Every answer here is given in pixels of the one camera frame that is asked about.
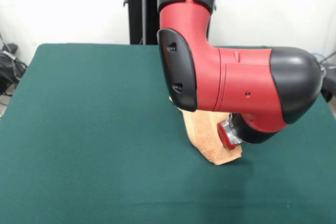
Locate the tan terry towel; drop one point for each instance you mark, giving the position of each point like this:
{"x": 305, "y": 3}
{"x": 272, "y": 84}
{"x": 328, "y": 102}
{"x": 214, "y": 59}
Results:
{"x": 202, "y": 134}

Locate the dark green table cloth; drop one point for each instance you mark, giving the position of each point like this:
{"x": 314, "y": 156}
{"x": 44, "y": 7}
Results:
{"x": 78, "y": 129}

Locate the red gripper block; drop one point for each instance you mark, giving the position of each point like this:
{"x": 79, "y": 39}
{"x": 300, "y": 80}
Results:
{"x": 225, "y": 137}

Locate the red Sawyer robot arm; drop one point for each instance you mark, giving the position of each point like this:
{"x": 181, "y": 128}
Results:
{"x": 236, "y": 82}

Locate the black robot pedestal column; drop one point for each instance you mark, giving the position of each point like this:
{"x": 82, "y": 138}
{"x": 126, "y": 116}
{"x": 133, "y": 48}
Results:
{"x": 141, "y": 11}

